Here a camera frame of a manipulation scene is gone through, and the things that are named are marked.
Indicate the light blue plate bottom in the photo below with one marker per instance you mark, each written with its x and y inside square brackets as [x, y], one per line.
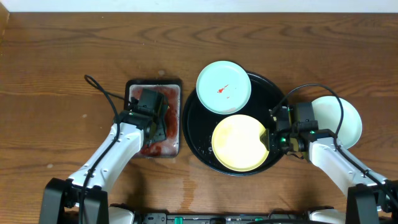
[327, 112]

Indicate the light blue plate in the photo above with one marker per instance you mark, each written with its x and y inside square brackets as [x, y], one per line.
[223, 87]
[327, 112]

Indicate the light blue plate top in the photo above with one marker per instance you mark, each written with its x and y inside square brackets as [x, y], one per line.
[223, 87]

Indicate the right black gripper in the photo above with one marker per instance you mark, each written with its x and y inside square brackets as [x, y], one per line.
[271, 144]

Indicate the rectangular black water tray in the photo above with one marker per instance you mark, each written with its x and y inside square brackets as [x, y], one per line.
[172, 90]

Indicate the yellow plate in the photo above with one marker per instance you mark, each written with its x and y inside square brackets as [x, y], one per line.
[237, 143]

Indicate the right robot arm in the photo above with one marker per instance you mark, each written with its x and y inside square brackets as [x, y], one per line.
[371, 197]

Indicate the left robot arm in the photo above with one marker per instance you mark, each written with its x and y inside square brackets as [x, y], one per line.
[83, 197]

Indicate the round black tray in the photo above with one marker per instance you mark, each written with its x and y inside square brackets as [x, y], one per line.
[198, 124]

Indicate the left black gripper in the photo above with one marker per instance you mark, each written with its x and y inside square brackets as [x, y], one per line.
[161, 130]

